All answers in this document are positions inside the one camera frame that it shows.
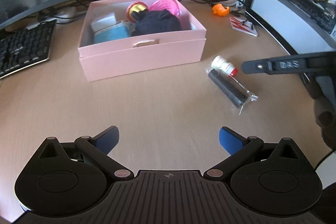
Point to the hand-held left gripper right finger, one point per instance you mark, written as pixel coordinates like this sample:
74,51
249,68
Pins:
231,140

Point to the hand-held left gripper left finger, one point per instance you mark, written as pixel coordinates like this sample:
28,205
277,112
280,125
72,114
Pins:
106,141

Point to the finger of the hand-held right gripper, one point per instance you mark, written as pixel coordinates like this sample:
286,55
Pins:
254,66

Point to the black tube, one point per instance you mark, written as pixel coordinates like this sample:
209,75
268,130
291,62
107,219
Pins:
228,87

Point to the white bottle with red cap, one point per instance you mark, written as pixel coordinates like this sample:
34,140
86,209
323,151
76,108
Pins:
220,64

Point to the red and white card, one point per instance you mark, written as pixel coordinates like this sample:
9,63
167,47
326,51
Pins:
241,26

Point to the orange pumpkin toy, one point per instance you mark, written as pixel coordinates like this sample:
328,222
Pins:
220,10

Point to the pink cardboard box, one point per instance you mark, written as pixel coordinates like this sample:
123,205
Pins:
144,56

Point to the blue and white tissue packet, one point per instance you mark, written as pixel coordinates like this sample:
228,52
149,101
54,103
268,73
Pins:
110,33

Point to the pink plastic toy basket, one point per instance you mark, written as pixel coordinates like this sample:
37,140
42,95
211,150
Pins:
165,5

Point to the black plush toy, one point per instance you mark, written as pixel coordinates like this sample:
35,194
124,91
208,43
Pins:
155,22

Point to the white plastic case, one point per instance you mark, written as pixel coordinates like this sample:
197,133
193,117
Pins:
103,20

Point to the red and yellow helmet toy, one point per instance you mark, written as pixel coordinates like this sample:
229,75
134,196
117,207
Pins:
136,7

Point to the glass-sided computer case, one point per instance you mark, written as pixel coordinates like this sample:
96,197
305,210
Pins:
283,3

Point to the black mechanical keyboard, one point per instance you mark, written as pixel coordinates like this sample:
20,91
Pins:
23,48

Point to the small white power adapter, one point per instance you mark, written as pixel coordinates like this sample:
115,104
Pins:
33,26

